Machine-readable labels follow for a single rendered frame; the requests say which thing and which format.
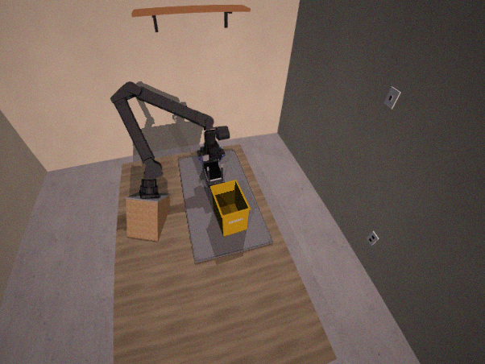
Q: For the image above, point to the yellow open-top bin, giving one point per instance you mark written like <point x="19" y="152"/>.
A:
<point x="228" y="198"/>

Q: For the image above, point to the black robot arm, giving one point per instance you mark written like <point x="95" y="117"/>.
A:
<point x="153" y="168"/>

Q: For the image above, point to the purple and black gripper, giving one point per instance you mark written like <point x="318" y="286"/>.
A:
<point x="220" y="149"/>

